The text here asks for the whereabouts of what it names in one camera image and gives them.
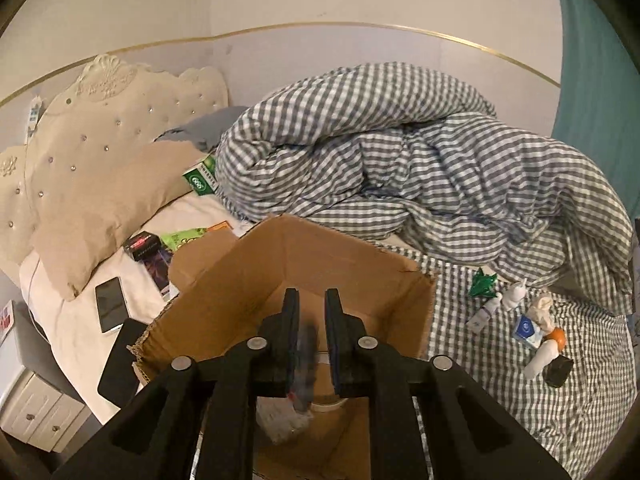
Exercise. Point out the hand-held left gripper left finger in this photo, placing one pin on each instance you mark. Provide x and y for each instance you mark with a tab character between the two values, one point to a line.
292	342

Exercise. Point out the white bear toy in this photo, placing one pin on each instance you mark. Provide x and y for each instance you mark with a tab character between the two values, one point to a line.
514	297

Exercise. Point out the small black object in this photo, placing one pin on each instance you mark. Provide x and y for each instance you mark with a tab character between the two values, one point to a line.
558	371

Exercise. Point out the grey checked duvet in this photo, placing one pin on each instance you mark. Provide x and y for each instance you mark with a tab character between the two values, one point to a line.
400	160

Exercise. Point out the orange packet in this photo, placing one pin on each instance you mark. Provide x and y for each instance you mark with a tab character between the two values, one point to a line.
220	226

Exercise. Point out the green packet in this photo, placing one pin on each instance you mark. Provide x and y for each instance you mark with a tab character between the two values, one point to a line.
182	239

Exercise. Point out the orange fruit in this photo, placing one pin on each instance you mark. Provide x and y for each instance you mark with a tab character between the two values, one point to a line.
557	340

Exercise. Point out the white paper packet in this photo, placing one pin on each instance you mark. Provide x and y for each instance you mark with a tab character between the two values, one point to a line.
280	425

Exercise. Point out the white nightstand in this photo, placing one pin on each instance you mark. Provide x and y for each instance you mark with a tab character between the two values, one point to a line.
40	410

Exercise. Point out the black tablet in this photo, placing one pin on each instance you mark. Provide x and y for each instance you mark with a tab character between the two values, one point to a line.
120	365

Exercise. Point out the beige pillow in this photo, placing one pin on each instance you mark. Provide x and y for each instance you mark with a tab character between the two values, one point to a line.
100	200

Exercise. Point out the white tube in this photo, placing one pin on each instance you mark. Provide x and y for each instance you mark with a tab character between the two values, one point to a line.
484	315

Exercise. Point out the crumpled white tissue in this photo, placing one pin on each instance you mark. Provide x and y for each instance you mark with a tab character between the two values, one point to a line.
541	310

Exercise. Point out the white bottle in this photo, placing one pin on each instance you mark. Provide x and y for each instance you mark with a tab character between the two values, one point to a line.
541	360

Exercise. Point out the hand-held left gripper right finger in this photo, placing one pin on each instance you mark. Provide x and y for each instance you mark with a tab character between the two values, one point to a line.
332	342

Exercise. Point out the white hanging tag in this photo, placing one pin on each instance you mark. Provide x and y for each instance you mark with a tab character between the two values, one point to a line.
33	115

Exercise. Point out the purple packet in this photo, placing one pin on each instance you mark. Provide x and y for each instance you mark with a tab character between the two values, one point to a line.
162	272

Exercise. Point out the white tape roll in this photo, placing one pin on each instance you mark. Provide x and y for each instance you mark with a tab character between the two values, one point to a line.
325	406

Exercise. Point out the brown cardboard box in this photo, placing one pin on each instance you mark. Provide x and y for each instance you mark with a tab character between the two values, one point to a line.
300	260

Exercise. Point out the dark pen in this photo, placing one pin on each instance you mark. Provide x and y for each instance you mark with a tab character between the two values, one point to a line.
306	360

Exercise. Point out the cream bed sheet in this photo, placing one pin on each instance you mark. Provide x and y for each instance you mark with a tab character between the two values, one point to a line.
65	340

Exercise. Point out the teal curtain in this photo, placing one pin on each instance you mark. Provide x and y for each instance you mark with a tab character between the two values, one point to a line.
595	75

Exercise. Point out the blue tissue pack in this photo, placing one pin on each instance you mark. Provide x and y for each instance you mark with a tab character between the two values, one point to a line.
526	331

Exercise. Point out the cream tufted headboard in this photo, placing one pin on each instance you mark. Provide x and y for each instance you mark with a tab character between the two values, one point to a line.
110	110

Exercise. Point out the small black box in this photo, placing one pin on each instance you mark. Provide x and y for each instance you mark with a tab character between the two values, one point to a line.
142	246

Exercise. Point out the black smartphone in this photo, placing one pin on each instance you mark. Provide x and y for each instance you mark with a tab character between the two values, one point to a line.
111	305

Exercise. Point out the green and white box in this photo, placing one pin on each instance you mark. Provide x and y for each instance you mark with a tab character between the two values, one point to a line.
200	177

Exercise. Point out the green wrapper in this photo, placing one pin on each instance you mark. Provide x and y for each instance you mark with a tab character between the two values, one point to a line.
482	284

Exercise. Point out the grey checked bed sheet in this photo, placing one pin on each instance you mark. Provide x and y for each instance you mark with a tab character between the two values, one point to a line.
475	385

